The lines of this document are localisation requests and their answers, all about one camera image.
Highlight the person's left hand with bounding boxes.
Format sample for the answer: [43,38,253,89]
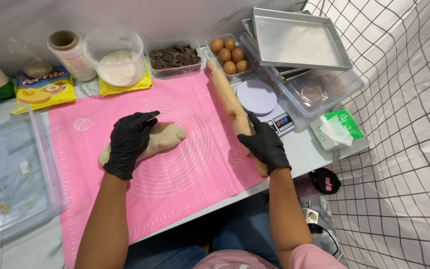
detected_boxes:
[103,111,161,181]

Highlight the person's right hand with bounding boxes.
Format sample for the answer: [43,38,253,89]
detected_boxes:
[237,112,292,175]

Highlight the beige dough lump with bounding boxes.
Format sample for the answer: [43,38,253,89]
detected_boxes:
[99,122,187,167]

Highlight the wooden rolling pin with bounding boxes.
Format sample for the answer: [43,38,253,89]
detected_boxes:
[206,59,269,178]

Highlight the plain yellow packet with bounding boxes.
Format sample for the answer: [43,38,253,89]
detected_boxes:
[98,62,152,97]

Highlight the clear plastic chocolate container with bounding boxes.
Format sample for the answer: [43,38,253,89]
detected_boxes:
[145,39,204,79]

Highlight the white flour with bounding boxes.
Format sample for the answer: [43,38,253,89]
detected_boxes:
[98,50,139,86]

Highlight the pile of dark chocolate pieces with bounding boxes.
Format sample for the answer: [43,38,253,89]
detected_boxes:
[149,44,202,70]

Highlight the pink silicone baking mat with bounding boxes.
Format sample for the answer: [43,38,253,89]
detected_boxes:
[48,73,271,269]

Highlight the round clear plastic tub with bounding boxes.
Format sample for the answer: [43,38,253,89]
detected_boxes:
[83,26,147,87]

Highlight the clear plastic egg container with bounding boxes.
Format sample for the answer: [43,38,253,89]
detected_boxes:
[204,34,255,81]

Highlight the plastic wrap roll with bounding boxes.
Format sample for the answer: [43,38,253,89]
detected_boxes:
[47,30,98,82]

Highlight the yellow margarine packet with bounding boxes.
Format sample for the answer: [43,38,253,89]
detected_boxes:
[15,67,77,111]

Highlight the group of brown eggs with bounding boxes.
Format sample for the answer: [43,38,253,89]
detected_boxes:
[210,38,251,75]

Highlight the white digital kitchen scale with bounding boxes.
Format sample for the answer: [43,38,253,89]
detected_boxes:
[235,79,296,137]

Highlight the clear plastic bag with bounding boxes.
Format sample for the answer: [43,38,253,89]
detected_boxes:
[8,37,55,79]

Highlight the silver metal baking pan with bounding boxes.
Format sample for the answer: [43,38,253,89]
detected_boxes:
[241,10,315,82]
[252,7,353,72]

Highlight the large clear plastic tray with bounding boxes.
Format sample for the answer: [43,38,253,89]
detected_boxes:
[0,105,68,255]

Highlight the person's blue jeans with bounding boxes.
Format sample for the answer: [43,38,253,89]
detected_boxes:
[123,192,281,269]

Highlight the clear plastic storage box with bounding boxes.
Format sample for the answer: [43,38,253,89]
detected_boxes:
[239,32,367,119]

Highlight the black round object pink clip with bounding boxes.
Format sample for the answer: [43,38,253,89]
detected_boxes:
[308,167,342,196]

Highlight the green and white tissue pack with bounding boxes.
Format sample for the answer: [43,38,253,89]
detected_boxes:
[309,108,366,151]

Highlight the white power socket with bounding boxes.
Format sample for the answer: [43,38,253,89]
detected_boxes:
[302,208,320,225]

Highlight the person's pink shirt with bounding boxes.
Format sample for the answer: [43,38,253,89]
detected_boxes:
[193,243,347,269]

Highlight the black plug with cable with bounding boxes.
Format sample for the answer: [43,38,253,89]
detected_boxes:
[307,223,340,257]

